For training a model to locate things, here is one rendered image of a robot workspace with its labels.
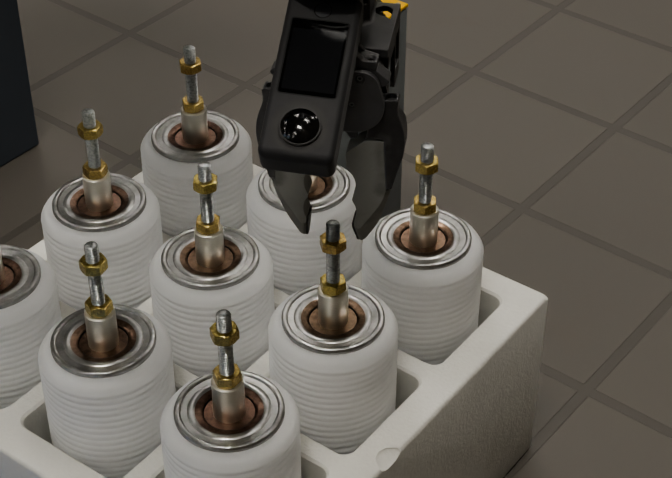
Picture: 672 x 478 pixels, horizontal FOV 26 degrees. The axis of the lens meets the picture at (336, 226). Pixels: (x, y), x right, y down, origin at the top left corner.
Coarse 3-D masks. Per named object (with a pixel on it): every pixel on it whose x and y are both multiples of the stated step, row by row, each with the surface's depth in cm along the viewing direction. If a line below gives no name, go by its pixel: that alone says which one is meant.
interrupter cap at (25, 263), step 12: (12, 252) 112; (24, 252) 112; (12, 264) 111; (24, 264) 111; (36, 264) 111; (12, 276) 111; (24, 276) 110; (36, 276) 110; (0, 288) 109; (12, 288) 109; (24, 288) 109; (0, 300) 108; (12, 300) 108
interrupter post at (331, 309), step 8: (320, 288) 105; (320, 296) 104; (328, 296) 104; (336, 296) 104; (344, 296) 104; (320, 304) 105; (328, 304) 104; (336, 304) 104; (344, 304) 105; (320, 312) 105; (328, 312) 105; (336, 312) 105; (344, 312) 105; (320, 320) 106; (328, 320) 105; (336, 320) 105; (344, 320) 106; (328, 328) 106; (336, 328) 106
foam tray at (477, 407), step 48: (528, 288) 120; (480, 336) 116; (528, 336) 119; (432, 384) 111; (480, 384) 114; (528, 384) 124; (0, 432) 107; (48, 432) 112; (384, 432) 107; (432, 432) 110; (480, 432) 118; (528, 432) 128
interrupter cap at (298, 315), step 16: (352, 288) 109; (288, 304) 107; (304, 304) 107; (352, 304) 108; (368, 304) 108; (288, 320) 106; (304, 320) 106; (352, 320) 107; (368, 320) 106; (384, 320) 106; (288, 336) 105; (304, 336) 105; (320, 336) 105; (336, 336) 105; (352, 336) 105; (368, 336) 105; (320, 352) 104; (336, 352) 104
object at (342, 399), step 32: (288, 352) 104; (352, 352) 104; (384, 352) 105; (288, 384) 106; (320, 384) 104; (352, 384) 104; (384, 384) 107; (320, 416) 106; (352, 416) 106; (384, 416) 109; (352, 448) 109
